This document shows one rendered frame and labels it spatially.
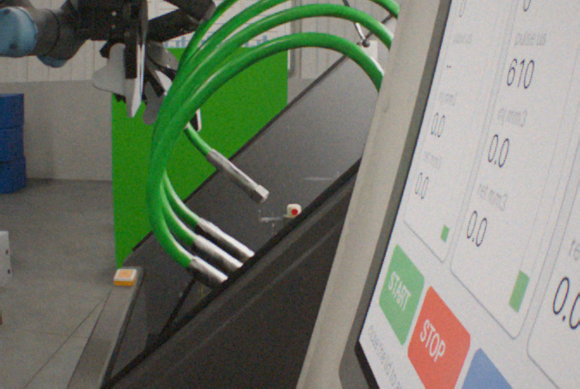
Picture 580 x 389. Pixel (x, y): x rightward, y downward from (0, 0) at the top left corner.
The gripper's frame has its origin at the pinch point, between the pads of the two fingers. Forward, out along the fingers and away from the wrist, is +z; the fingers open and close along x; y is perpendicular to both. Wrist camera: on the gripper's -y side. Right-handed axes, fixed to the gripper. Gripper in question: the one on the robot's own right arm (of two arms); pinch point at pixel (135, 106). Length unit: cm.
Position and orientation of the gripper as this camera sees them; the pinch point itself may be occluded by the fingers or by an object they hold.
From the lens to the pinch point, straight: 95.5
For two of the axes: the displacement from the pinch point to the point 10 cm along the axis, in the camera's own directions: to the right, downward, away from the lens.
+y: -10.0, 0.0, -0.7
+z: -0.1, 9.9, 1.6
